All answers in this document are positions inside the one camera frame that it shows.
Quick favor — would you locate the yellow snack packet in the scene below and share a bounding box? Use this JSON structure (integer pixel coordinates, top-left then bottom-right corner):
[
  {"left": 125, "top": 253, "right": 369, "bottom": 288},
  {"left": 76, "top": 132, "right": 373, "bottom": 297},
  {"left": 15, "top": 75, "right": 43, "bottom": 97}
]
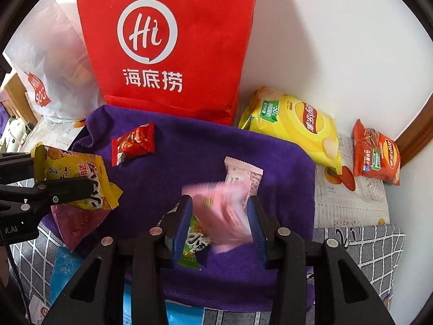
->
[{"left": 32, "top": 145, "right": 123, "bottom": 211}]

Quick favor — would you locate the yellow chips bag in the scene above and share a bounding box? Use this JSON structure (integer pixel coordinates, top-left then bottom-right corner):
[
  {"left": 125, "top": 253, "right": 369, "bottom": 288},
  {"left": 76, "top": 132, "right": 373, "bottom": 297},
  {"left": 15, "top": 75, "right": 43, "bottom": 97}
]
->
[{"left": 238, "top": 86, "right": 343, "bottom": 176}]

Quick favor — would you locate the white floral plush toy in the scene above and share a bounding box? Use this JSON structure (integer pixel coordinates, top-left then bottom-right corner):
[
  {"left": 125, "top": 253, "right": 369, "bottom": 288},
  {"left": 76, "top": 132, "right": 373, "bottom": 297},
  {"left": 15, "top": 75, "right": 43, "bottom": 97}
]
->
[{"left": 0, "top": 115, "right": 28, "bottom": 154}]

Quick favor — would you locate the orange chips bag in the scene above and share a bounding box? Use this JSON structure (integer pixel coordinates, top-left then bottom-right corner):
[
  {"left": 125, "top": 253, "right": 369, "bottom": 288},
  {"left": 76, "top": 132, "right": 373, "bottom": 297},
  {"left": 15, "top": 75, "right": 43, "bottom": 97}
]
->
[{"left": 352, "top": 119, "right": 402, "bottom": 186}]

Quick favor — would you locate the red paper bag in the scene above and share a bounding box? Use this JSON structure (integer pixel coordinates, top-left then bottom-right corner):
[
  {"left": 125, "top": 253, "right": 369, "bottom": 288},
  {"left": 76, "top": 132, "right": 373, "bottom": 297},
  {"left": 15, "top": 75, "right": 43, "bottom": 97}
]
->
[{"left": 75, "top": 0, "right": 262, "bottom": 126}]

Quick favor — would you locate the red gold-print snack packet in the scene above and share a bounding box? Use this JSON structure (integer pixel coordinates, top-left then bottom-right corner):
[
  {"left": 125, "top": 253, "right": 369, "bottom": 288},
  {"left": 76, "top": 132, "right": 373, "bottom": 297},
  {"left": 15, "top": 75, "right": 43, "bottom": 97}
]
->
[{"left": 111, "top": 123, "right": 155, "bottom": 167}]

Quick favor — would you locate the light blue snack packet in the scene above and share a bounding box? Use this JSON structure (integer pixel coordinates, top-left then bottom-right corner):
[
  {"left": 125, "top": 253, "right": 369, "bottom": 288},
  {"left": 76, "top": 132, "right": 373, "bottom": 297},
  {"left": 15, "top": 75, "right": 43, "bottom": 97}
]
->
[{"left": 50, "top": 246, "right": 84, "bottom": 304}]

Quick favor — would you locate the pale pink snack packet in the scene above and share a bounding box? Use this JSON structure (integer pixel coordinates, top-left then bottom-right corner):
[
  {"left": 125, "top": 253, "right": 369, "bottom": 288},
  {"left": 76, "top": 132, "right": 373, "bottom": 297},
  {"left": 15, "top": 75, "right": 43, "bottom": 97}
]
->
[{"left": 224, "top": 156, "right": 264, "bottom": 197}]

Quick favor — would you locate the salmon pink snack packet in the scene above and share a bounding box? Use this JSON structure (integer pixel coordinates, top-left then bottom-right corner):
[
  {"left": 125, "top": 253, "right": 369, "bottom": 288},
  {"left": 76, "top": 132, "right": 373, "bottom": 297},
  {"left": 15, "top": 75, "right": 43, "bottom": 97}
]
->
[{"left": 183, "top": 181, "right": 255, "bottom": 255}]

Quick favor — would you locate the green snack packet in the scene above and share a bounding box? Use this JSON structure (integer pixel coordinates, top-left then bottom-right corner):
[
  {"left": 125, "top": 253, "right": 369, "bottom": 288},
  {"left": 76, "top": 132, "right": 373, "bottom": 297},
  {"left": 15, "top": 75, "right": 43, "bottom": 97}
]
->
[{"left": 178, "top": 215, "right": 212, "bottom": 272}]

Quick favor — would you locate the white plastic bag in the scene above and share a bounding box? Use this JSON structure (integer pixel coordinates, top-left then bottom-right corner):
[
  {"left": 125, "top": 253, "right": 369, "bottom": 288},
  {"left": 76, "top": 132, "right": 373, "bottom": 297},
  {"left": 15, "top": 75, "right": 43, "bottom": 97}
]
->
[{"left": 3, "top": 0, "right": 106, "bottom": 123}]

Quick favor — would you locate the magenta snack packet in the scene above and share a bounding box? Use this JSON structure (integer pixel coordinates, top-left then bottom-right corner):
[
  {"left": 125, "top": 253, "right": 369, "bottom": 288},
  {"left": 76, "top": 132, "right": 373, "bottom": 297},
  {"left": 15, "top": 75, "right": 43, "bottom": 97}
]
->
[{"left": 51, "top": 205, "right": 111, "bottom": 253}]

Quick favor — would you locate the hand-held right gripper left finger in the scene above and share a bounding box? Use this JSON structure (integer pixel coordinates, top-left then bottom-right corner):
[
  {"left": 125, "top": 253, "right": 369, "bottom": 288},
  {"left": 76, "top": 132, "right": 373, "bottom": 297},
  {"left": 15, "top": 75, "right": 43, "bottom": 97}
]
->
[{"left": 42, "top": 194, "right": 193, "bottom": 325}]

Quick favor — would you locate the grey plaid blanket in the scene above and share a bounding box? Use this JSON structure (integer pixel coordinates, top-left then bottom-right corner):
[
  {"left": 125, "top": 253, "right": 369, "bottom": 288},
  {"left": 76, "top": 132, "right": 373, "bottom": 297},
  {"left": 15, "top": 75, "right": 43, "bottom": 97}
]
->
[{"left": 10, "top": 220, "right": 406, "bottom": 325}]

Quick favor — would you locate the newspaper sheet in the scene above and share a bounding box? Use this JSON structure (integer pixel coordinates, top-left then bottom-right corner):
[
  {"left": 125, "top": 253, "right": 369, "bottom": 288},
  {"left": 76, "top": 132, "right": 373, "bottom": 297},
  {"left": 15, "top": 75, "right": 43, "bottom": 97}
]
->
[
  {"left": 26, "top": 117, "right": 89, "bottom": 154},
  {"left": 314, "top": 132, "right": 390, "bottom": 228}
]

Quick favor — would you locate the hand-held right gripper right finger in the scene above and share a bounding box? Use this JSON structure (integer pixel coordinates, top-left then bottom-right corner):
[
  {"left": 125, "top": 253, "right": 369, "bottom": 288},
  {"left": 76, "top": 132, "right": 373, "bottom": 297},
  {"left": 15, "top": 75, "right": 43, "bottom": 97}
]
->
[{"left": 246, "top": 194, "right": 396, "bottom": 325}]

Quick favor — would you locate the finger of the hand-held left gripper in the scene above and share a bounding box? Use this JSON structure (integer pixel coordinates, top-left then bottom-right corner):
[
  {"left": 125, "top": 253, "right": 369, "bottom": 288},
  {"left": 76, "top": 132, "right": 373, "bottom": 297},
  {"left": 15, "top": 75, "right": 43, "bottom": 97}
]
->
[
  {"left": 0, "top": 176, "right": 94, "bottom": 216},
  {"left": 0, "top": 152, "right": 36, "bottom": 185}
]

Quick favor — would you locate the purple towel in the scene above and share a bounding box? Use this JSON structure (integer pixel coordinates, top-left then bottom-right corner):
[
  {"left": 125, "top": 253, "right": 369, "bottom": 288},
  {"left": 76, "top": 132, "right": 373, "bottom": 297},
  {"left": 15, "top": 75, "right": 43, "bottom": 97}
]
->
[{"left": 42, "top": 105, "right": 317, "bottom": 313}]

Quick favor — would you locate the brown wooden door frame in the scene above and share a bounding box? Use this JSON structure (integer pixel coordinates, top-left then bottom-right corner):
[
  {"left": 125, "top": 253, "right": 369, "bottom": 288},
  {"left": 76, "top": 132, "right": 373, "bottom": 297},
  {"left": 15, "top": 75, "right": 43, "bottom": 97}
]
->
[{"left": 394, "top": 98, "right": 433, "bottom": 170}]

